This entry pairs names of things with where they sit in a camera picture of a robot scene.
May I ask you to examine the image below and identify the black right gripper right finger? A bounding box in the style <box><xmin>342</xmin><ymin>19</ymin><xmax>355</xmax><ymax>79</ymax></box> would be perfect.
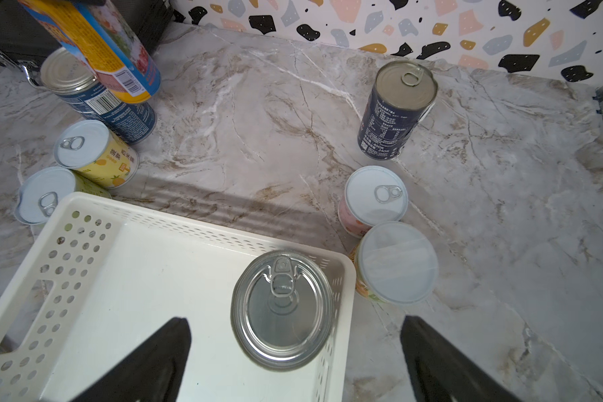
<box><xmin>400</xmin><ymin>316</ymin><xmax>519</xmax><ymax>401</ymax></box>

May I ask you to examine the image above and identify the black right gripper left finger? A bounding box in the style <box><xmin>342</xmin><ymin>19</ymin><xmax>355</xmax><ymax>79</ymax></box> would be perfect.
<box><xmin>74</xmin><ymin>318</ymin><xmax>192</xmax><ymax>402</ymax></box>

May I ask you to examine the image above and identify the blue label soup can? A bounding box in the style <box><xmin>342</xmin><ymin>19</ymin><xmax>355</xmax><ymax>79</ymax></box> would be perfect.
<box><xmin>230</xmin><ymin>250</ymin><xmax>336</xmax><ymax>371</ymax></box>

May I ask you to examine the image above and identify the dark navy tall can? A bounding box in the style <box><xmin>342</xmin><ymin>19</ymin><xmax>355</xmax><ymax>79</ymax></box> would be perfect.
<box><xmin>358</xmin><ymin>60</ymin><xmax>438</xmax><ymax>160</ymax></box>

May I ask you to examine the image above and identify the white perforated plastic basket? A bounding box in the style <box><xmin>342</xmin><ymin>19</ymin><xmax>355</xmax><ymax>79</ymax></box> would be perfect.
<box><xmin>0</xmin><ymin>193</ymin><xmax>355</xmax><ymax>401</ymax></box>

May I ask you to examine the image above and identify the orange green lidded can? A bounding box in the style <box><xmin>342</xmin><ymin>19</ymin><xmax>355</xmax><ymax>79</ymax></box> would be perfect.
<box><xmin>350</xmin><ymin>221</ymin><xmax>439</xmax><ymax>306</ymax></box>

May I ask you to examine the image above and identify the pink label small can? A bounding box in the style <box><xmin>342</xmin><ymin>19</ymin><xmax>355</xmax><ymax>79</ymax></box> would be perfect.
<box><xmin>338</xmin><ymin>166</ymin><xmax>409</xmax><ymax>238</ymax></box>

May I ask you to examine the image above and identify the green label small can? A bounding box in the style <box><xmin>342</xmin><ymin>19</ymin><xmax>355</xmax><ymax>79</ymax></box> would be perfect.
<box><xmin>14</xmin><ymin>167</ymin><xmax>112</xmax><ymax>225</ymax></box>

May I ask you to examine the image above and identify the yellow label small can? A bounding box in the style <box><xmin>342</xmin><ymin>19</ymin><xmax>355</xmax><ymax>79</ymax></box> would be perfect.
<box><xmin>54</xmin><ymin>120</ymin><xmax>140</xmax><ymax>189</ymax></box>

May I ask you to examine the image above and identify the blue label can left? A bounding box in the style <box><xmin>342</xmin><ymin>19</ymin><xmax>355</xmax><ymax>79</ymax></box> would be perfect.
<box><xmin>40</xmin><ymin>48</ymin><xmax>156</xmax><ymax>145</ymax></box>

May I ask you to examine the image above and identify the black hard case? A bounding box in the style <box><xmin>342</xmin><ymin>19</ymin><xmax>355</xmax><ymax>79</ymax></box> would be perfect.
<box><xmin>0</xmin><ymin>0</ymin><xmax>174</xmax><ymax>85</ymax></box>

